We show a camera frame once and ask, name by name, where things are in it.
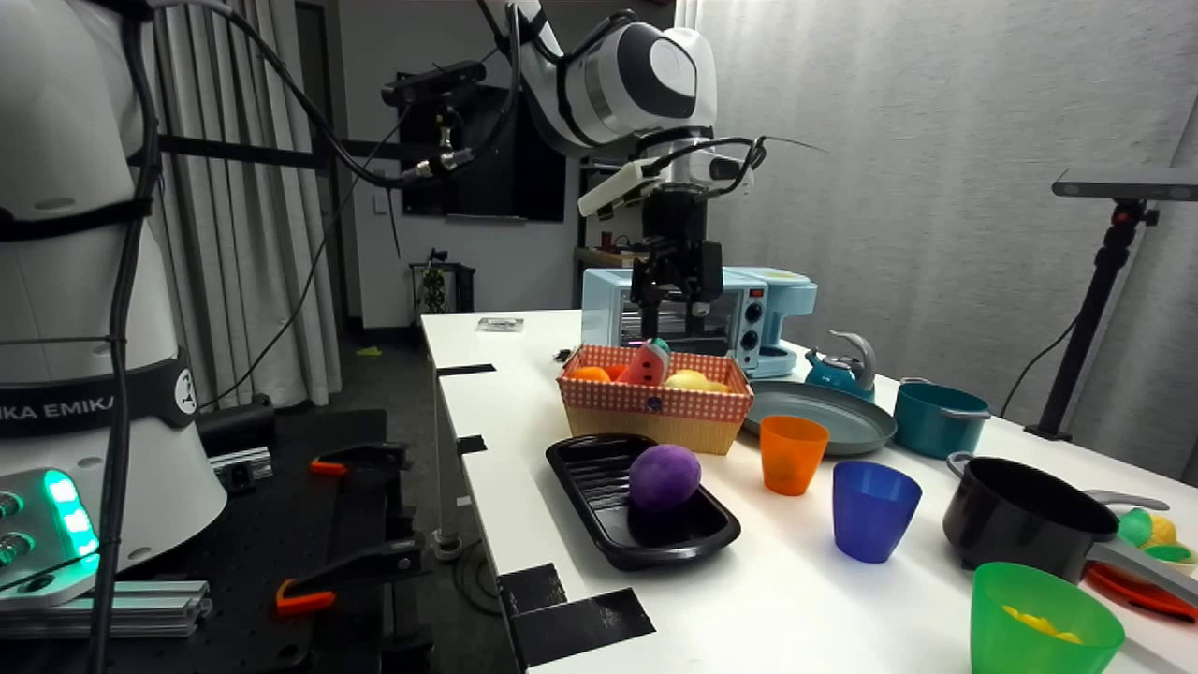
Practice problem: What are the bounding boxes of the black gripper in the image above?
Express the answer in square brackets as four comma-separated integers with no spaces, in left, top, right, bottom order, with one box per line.
[630,185,729,347]

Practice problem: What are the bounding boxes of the yellow banana plushie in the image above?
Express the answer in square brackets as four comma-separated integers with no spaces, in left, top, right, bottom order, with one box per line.
[664,362,729,396]

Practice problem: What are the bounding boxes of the purple eggplant plushie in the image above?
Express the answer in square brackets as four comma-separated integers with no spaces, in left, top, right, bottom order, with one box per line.
[627,441,709,523]

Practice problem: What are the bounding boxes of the orange checkered box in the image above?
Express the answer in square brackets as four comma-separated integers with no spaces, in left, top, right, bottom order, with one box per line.
[556,344,759,457]

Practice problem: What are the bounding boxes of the black plastic tray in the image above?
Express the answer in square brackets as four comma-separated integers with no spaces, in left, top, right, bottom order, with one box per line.
[544,431,746,572]

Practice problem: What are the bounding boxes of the light blue toy oven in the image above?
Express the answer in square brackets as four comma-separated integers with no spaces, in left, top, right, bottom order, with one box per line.
[578,261,824,386]

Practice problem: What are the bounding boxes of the teal toy kettle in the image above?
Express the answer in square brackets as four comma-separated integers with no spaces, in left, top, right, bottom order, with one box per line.
[801,326,879,406]

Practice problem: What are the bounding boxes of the black monitor panel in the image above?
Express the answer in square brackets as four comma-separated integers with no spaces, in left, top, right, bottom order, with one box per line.
[396,82,574,226]

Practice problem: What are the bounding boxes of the orange plastic cup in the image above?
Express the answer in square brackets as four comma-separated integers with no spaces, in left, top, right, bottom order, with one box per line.
[758,412,836,497]

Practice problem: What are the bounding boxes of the grey-blue toy plate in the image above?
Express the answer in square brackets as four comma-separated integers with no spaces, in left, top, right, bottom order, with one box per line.
[743,377,901,459]

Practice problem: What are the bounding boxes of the teal toy pot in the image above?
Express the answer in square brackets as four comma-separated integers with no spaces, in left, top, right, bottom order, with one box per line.
[886,377,997,459]

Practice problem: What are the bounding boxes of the grey pleated curtain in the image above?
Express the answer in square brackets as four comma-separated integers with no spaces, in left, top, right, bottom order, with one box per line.
[146,0,350,412]
[678,0,1198,482]

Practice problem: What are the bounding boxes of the blue plastic cup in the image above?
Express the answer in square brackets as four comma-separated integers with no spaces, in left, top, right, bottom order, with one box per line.
[833,457,925,567]

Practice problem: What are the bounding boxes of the large black tape patch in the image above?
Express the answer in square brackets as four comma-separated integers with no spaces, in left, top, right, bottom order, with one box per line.
[498,563,659,669]

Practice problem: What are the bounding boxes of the black toy pot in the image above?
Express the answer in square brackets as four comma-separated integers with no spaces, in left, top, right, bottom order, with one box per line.
[940,453,1125,587]

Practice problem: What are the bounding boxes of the black tripod stand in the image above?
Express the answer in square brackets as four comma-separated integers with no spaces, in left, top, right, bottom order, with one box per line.
[1025,163,1198,441]

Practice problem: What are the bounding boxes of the yellow toy piece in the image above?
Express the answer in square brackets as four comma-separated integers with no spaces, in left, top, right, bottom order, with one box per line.
[1001,604,1085,648]

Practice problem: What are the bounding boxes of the green plastic cup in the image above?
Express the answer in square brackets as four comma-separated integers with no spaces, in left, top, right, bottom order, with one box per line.
[969,557,1131,674]

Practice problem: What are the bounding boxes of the green and yellow toy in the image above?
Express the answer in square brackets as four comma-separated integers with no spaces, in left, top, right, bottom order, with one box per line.
[1115,502,1198,567]

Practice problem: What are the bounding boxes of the red toy utensil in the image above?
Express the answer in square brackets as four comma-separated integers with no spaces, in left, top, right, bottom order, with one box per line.
[1083,557,1198,630]

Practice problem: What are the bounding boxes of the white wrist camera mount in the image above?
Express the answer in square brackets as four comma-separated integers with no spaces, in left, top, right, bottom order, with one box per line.
[574,132,773,226]

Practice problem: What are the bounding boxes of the black device with cables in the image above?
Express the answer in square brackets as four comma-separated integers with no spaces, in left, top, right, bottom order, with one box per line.
[407,250,479,314]

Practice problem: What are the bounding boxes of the black camera bar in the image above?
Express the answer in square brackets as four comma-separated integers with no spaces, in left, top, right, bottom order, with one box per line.
[377,55,492,108]

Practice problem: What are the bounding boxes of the orange-handled black clamp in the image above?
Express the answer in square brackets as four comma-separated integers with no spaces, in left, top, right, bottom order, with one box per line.
[275,537,422,620]
[307,441,407,495]

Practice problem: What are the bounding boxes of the aluminium profile rail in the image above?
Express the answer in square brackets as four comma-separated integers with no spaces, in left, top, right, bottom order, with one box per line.
[0,575,216,644]

